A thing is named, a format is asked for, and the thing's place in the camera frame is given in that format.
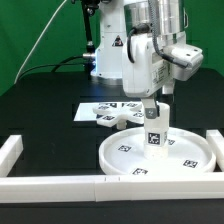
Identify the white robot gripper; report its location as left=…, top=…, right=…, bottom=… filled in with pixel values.
left=122, top=34, right=172, bottom=119

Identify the white cross-shaped table base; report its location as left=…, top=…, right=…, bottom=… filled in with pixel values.
left=93, top=101, right=144, bottom=130

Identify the white round table top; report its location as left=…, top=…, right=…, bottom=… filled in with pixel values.
left=99, top=127, right=216, bottom=176

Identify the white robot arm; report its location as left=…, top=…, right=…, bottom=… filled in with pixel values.
left=90, top=0, right=190, bottom=119

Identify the white marker sheet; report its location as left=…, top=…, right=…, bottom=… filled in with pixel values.
left=74, top=101, right=142, bottom=121

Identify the white right fence bar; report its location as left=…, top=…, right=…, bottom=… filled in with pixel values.
left=206, top=130, right=224, bottom=172

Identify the white fence bar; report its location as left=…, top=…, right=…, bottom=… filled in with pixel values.
left=0, top=135, right=23, bottom=178
left=206, top=130, right=224, bottom=172
left=0, top=172, right=224, bottom=203

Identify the white front fence bar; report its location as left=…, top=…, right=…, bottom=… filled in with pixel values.
left=0, top=172, right=224, bottom=203

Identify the white left fence bar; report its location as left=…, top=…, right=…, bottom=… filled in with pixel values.
left=0, top=135, right=23, bottom=178

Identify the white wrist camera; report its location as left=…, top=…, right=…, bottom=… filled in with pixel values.
left=165, top=44, right=203, bottom=81

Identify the black cable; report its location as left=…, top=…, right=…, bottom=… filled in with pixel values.
left=14, top=54, right=91, bottom=84

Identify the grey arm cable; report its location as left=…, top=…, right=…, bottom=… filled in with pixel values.
left=126, top=0, right=191, bottom=69

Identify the black camera stand pole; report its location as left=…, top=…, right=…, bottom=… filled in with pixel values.
left=79, top=0, right=101, bottom=76

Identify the white cable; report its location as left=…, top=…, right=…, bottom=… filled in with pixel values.
left=13, top=0, right=69, bottom=85

